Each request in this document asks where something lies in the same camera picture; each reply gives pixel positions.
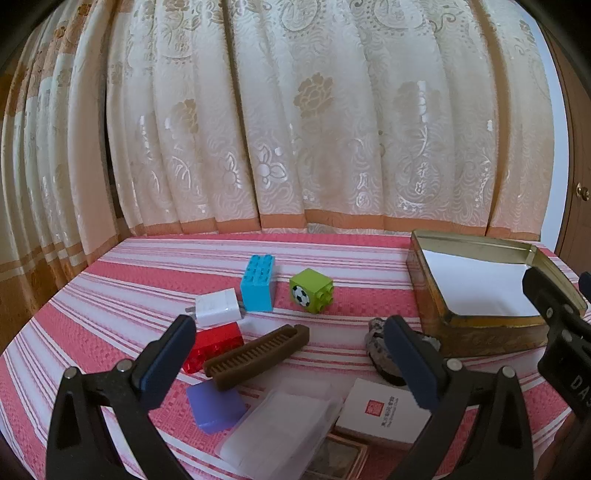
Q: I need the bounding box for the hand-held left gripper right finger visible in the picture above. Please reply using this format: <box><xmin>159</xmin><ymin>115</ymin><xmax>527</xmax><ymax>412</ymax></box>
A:
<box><xmin>383</xmin><ymin>315</ymin><xmax>539</xmax><ymax>480</ymax></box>

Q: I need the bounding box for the brown comb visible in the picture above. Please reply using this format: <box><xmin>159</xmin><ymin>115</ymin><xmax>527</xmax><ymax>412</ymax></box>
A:
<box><xmin>203</xmin><ymin>324</ymin><xmax>310</xmax><ymax>392</ymax></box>

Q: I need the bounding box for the pink striped cloth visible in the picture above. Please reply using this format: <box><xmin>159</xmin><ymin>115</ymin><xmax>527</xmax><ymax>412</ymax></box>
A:
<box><xmin>0</xmin><ymin>233</ymin><xmax>591</xmax><ymax>480</ymax></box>

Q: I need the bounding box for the blue toy block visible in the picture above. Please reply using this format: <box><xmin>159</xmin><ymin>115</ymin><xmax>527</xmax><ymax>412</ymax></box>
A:
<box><xmin>240</xmin><ymin>254</ymin><xmax>277</xmax><ymax>312</ymax></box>

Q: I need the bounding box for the grey rock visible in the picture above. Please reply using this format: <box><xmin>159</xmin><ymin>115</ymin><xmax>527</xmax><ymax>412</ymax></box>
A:
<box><xmin>367</xmin><ymin>318</ymin><xmax>444</xmax><ymax>386</ymax></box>

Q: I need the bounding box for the white plug charger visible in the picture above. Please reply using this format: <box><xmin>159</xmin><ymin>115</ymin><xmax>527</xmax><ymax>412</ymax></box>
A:
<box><xmin>185</xmin><ymin>288</ymin><xmax>247</xmax><ymax>329</ymax></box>

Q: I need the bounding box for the cream floral curtain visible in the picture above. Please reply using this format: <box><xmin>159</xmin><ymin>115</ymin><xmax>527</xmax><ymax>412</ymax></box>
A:
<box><xmin>0</xmin><ymin>0</ymin><xmax>568</xmax><ymax>296</ymax></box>

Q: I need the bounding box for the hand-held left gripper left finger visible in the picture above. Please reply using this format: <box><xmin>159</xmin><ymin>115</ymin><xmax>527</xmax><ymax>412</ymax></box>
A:
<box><xmin>46</xmin><ymin>314</ymin><xmax>199</xmax><ymax>480</ymax></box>

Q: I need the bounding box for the gold metal tin box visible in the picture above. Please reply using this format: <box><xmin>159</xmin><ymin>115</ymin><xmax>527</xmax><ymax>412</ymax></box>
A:
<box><xmin>406</xmin><ymin>229</ymin><xmax>589</xmax><ymax>358</ymax></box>

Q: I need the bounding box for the green soccer ball toy block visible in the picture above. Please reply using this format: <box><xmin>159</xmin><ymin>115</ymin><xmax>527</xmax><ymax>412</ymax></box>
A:
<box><xmin>290</xmin><ymin>268</ymin><xmax>335</xmax><ymax>311</ymax></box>

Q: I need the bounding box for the red transparent toy block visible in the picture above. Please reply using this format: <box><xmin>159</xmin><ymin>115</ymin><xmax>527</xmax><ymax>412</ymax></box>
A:
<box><xmin>181</xmin><ymin>322</ymin><xmax>245</xmax><ymax>374</ymax></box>

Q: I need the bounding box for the clear plastic case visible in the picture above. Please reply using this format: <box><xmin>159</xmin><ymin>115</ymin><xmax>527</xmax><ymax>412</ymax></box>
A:
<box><xmin>217</xmin><ymin>376</ymin><xmax>345</xmax><ymax>478</ymax></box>

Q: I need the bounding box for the small purple plastic box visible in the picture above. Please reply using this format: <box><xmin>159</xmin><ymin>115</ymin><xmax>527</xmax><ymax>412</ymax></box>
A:
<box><xmin>186</xmin><ymin>381</ymin><xmax>245</xmax><ymax>435</ymax></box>

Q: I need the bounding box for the white paper liner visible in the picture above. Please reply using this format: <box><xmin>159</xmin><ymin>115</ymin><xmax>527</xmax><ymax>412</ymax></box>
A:
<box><xmin>422</xmin><ymin>251</ymin><xmax>541</xmax><ymax>318</ymax></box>

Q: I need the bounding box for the white card box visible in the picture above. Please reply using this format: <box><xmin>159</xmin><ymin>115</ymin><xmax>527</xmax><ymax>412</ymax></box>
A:
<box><xmin>332</xmin><ymin>378</ymin><xmax>430</xmax><ymax>450</ymax></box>

